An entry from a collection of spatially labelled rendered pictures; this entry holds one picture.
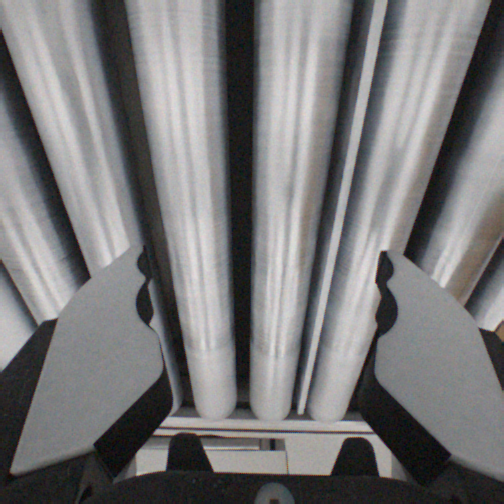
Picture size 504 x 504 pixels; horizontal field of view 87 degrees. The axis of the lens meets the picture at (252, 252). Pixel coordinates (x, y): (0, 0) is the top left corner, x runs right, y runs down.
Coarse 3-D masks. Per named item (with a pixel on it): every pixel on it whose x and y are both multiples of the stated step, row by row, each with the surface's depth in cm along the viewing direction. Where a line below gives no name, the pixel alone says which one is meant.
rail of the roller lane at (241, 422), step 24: (240, 384) 35; (360, 384) 35; (192, 408) 32; (240, 408) 33; (168, 432) 33; (192, 432) 33; (216, 432) 33; (240, 432) 32; (264, 432) 32; (288, 432) 32; (312, 432) 32; (336, 432) 32; (360, 432) 32
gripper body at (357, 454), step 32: (192, 448) 5; (352, 448) 5; (128, 480) 4; (160, 480) 4; (192, 480) 4; (224, 480) 4; (256, 480) 4; (288, 480) 4; (320, 480) 4; (352, 480) 4; (384, 480) 4
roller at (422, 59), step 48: (432, 0) 12; (480, 0) 12; (384, 48) 14; (432, 48) 12; (384, 96) 14; (432, 96) 13; (384, 144) 15; (432, 144) 15; (384, 192) 16; (384, 240) 18; (336, 288) 21; (336, 336) 23; (336, 384) 26
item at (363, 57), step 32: (384, 0) 12; (352, 32) 15; (352, 64) 15; (352, 96) 15; (352, 128) 15; (352, 160) 16; (320, 224) 21; (320, 256) 21; (320, 288) 21; (320, 320) 22
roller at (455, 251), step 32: (480, 64) 15; (480, 96) 15; (480, 128) 15; (448, 160) 18; (480, 160) 16; (448, 192) 18; (480, 192) 16; (448, 224) 18; (480, 224) 17; (416, 256) 21; (448, 256) 19; (480, 256) 18; (448, 288) 20
